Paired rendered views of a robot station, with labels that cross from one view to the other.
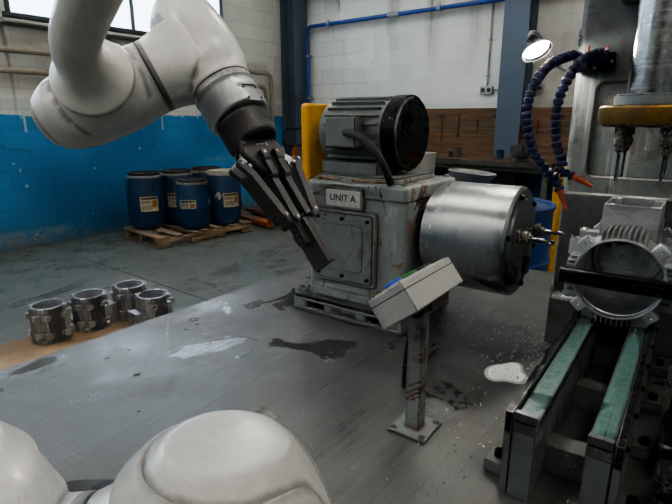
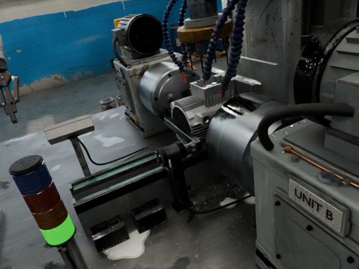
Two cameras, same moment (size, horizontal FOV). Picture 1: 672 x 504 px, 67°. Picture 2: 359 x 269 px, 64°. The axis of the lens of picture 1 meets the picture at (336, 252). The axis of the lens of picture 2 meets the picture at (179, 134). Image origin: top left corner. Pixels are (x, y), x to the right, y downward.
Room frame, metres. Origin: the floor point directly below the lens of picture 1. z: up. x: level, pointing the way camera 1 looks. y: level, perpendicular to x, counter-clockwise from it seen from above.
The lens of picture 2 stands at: (0.14, -1.02, 1.46)
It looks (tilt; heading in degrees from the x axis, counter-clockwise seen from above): 27 degrees down; 34
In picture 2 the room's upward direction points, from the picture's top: 11 degrees counter-clockwise
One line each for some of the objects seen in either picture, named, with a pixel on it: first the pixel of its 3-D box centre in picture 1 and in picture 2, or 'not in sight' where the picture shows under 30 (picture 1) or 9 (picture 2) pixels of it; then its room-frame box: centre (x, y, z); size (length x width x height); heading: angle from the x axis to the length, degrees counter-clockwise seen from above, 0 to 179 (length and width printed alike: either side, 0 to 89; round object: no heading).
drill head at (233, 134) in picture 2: not in sight; (268, 148); (0.80, -0.86, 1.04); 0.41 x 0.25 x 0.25; 55
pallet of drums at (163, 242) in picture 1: (187, 203); (201, 39); (5.74, 1.70, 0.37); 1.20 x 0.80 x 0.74; 137
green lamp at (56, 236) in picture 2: not in sight; (57, 227); (0.37, -0.52, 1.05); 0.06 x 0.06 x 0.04
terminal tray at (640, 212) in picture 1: (633, 219); (212, 91); (1.02, -0.61, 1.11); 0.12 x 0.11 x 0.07; 145
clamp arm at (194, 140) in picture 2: (633, 285); (180, 131); (0.88, -0.54, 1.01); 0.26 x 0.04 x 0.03; 55
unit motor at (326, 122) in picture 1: (356, 179); (135, 58); (1.33, -0.05, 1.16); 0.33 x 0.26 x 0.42; 55
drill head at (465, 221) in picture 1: (460, 233); (166, 89); (1.19, -0.30, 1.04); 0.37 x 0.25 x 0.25; 55
